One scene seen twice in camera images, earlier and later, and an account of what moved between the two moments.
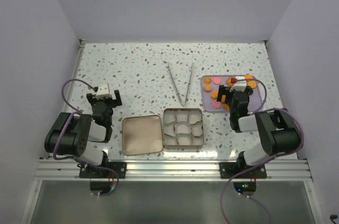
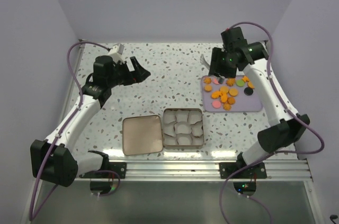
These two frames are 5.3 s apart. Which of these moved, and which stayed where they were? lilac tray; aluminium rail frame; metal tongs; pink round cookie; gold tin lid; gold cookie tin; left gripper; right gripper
Moved: left gripper; metal tongs; right gripper
Stayed: gold tin lid; gold cookie tin; aluminium rail frame; lilac tray; pink round cookie
